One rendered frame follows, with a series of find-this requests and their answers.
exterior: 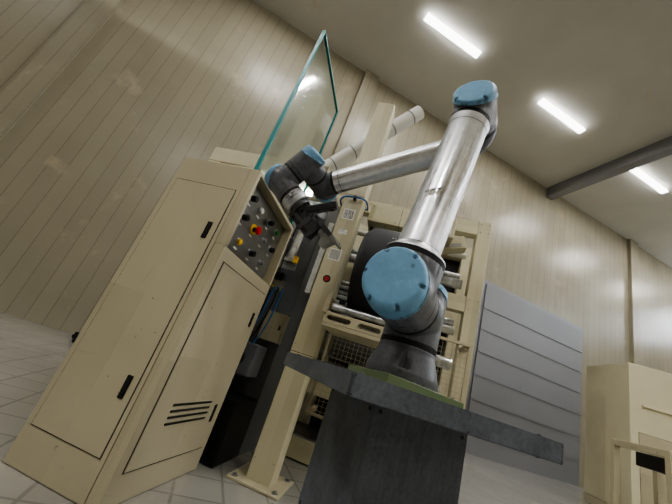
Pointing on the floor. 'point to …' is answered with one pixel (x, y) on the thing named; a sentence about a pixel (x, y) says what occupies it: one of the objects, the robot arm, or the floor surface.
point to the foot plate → (260, 484)
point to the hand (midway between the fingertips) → (339, 244)
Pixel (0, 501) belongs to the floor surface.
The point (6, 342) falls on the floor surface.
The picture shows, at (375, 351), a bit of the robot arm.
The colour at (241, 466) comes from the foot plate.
